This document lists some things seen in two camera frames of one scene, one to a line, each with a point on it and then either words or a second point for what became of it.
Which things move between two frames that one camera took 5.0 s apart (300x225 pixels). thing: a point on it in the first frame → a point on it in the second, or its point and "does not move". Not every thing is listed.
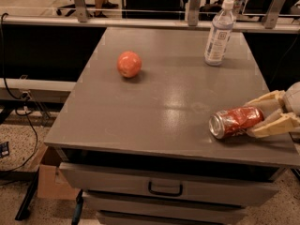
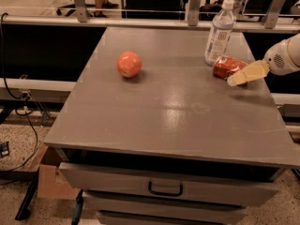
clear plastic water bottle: [220, 30] does not move
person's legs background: [101, 1] does not move
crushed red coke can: [233, 121] → [226, 66]
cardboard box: [52, 185] does not move
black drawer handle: [172, 194] does not move
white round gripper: [292, 98] → [276, 58]
